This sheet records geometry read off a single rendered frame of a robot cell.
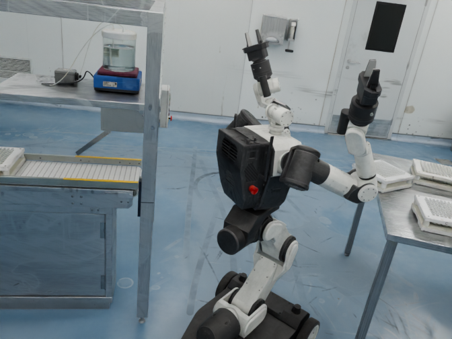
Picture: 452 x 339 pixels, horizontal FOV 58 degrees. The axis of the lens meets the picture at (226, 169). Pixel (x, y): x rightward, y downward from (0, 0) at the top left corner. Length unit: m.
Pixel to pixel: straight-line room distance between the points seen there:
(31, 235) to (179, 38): 3.83
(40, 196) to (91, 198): 0.23
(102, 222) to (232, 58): 3.84
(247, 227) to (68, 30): 4.55
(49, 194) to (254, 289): 1.09
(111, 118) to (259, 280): 1.09
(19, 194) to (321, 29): 4.50
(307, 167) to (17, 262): 1.58
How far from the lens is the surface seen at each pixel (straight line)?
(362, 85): 1.39
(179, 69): 5.64
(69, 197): 2.08
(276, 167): 1.57
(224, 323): 1.97
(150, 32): 1.73
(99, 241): 2.24
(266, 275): 2.13
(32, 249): 2.34
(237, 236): 1.67
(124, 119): 2.10
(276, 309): 2.34
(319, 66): 5.82
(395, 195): 2.38
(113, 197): 2.04
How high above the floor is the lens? 1.72
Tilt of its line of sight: 24 degrees down
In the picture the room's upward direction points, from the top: 7 degrees clockwise
